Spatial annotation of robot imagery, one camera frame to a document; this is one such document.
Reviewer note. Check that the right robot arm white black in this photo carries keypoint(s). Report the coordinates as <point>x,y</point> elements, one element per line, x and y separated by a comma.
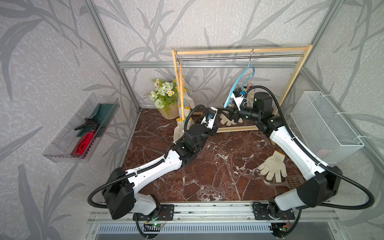
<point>322,181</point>

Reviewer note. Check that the potted white flower plant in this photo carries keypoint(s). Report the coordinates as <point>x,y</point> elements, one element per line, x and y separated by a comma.
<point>166,98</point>

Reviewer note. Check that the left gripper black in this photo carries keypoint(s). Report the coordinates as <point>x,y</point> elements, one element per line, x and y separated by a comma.
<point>213,130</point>

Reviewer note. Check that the green dustpan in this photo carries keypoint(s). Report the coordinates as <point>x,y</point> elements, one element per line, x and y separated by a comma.
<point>98,121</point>

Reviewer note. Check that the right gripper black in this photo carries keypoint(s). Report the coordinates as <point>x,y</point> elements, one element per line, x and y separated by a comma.
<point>232,114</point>

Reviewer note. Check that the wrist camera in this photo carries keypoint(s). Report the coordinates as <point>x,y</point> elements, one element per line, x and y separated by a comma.
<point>209,121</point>
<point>239,97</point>

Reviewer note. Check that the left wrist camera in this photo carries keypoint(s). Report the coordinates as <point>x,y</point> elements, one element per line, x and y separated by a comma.
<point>209,121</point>

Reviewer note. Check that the white wire mesh basket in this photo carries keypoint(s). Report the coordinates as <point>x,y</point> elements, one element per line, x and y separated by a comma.
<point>324,129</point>

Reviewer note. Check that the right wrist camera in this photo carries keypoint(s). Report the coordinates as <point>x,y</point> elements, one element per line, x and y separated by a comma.
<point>239,97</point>

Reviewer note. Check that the brown slotted scoop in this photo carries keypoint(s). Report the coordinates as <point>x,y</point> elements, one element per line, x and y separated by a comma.
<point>290,182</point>

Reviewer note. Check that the clear plastic wall bin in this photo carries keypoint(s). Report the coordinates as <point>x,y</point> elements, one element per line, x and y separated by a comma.
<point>79,138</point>

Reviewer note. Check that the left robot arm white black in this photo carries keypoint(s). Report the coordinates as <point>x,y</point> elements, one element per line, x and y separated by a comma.
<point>121,193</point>

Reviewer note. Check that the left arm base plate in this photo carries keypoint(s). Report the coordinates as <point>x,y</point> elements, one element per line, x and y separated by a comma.
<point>165,212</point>

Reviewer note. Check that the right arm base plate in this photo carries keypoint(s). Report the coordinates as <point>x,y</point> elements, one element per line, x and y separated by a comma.
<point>270,212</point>

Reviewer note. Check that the white glove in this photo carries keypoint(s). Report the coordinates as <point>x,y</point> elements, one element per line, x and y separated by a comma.
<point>225,121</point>
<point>187,111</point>
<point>188,101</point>
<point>274,167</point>
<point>179,130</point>
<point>186,88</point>
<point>250,98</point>

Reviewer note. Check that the red spray bottle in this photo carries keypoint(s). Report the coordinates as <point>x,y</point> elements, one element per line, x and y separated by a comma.
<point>83,145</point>

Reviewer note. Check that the orange clip hanger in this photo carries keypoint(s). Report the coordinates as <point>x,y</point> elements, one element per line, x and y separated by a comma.
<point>181,89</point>

